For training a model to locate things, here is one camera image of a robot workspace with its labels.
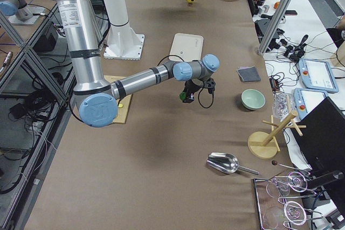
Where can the blue teach pendant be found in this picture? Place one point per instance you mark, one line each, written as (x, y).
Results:
(307, 99)
(317, 74)

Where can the white camera post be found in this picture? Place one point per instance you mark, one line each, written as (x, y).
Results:
(122, 41)

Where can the wire glass rack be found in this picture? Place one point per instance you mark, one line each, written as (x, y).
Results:
(278, 203)

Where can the black monitor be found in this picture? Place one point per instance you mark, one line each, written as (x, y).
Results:
(322, 145)

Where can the metal scoop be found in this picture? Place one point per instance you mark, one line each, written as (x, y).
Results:
(227, 163)

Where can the green lime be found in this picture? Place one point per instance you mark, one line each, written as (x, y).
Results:
(182, 96)

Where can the aluminium frame post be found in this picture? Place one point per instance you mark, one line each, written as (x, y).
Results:
(273, 25)

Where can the wooden cutting board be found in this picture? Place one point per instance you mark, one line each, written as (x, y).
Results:
(123, 105)

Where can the wooden mug tree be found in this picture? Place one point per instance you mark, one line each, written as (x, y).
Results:
(264, 145)

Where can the grey folded cloth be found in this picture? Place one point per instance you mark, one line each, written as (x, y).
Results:
(248, 74)

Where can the cream rectangular tray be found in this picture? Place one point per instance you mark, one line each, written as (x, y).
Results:
(187, 47)

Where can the green ceramic bowl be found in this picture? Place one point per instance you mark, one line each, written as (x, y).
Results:
(252, 99)

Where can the blue teach pendant upper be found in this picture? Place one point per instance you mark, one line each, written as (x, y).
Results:
(317, 74)

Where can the blue teach pendant lower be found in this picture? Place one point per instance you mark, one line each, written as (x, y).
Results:
(307, 99)

